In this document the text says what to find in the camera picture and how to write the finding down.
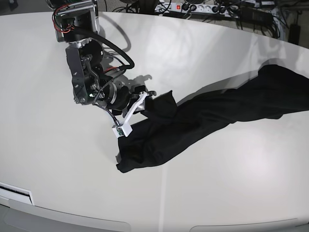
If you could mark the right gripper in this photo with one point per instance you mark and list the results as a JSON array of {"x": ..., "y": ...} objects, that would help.
[{"x": 119, "y": 98}]

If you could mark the black t-shirt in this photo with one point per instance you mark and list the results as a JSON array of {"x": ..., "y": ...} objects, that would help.
[{"x": 169, "y": 129}]

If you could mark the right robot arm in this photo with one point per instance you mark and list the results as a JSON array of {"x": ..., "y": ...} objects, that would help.
[{"x": 94, "y": 62}]

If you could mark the white power strip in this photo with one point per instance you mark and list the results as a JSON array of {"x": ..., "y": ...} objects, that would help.
[{"x": 196, "y": 9}]

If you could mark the black power adapter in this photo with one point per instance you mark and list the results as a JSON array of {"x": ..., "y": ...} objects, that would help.
[{"x": 257, "y": 17}]

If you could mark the black floor box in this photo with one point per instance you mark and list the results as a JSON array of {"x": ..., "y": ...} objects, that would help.
[{"x": 294, "y": 34}]

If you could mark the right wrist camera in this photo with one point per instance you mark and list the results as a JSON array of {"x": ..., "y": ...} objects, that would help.
[{"x": 122, "y": 130}]

